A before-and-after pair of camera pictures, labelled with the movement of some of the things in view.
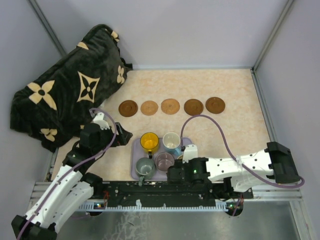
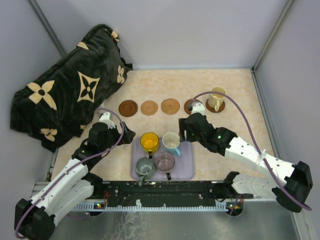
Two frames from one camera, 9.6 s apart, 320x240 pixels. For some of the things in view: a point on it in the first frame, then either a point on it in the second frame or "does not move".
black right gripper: [179, 163] -> [182, 132]
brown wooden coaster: [128, 108] does not move
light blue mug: [171, 143] does not move
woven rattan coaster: [149, 107] does not move
